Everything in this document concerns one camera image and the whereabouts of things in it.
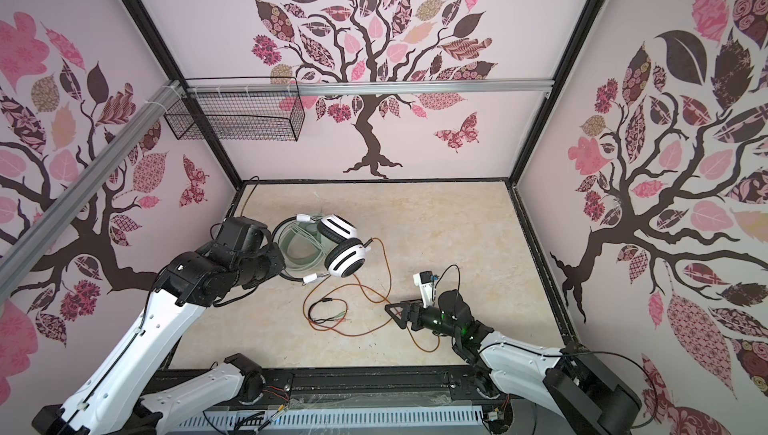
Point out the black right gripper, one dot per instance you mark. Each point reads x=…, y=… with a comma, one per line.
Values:
x=416, y=309

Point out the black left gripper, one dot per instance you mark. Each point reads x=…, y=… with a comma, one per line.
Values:
x=277, y=264

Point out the mint green headphones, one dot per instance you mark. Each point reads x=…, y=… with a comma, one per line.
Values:
x=301, y=246

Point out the white black headphones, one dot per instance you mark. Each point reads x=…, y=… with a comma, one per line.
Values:
x=340, y=252

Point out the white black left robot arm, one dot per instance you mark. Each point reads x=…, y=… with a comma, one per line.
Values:
x=114, y=399

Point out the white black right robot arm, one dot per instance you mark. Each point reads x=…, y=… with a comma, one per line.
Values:
x=571, y=381

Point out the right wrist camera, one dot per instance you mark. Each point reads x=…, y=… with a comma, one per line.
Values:
x=426, y=282

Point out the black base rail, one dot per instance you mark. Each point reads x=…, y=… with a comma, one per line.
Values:
x=432, y=385

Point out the white slotted cable duct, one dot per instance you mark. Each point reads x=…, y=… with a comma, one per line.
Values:
x=332, y=421

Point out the black wire basket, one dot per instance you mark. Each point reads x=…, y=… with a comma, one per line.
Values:
x=258, y=108

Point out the aluminium rail left wall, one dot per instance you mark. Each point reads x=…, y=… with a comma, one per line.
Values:
x=18, y=262

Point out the aluminium rail wall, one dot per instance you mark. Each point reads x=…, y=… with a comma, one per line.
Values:
x=374, y=88
x=18, y=262

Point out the aluminium rail back wall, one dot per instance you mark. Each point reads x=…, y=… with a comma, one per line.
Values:
x=374, y=88

